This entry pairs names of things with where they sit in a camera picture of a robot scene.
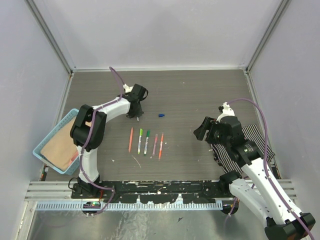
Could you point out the orange white marker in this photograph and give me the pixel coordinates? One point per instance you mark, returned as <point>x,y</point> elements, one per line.
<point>161,146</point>

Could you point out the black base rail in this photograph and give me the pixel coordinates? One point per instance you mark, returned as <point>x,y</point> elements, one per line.
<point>156,192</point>

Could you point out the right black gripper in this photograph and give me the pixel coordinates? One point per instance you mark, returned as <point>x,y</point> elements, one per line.
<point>200,132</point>

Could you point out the orange slim pen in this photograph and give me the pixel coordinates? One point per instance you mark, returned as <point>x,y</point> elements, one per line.
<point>130,139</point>

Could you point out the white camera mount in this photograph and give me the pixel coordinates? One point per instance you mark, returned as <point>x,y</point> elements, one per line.
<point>225,111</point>
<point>127,89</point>

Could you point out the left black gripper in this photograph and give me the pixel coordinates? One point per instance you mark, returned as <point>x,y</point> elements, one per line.
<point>138,114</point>

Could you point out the white marker green end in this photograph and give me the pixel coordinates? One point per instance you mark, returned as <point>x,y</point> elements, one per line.
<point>146,142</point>

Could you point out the pink highlighter pen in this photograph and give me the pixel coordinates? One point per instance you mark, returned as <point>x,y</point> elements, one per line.
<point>155,145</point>

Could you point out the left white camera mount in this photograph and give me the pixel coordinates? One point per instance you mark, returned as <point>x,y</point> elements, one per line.
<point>127,89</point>

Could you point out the white marker lime end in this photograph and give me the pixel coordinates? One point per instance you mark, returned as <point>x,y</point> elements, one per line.
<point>139,141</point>

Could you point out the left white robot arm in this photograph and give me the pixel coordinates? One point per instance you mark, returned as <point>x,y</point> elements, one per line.
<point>88,130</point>

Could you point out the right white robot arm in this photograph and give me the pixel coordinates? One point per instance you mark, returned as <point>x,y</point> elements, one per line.
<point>280,217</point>

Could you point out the light blue plastic basket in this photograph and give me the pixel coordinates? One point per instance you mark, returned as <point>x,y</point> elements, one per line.
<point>36,152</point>

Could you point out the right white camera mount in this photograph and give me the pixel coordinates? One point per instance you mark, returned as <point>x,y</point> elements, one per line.
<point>225,111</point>

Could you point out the striped black white cloth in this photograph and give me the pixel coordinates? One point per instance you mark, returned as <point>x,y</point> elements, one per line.
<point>253,148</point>

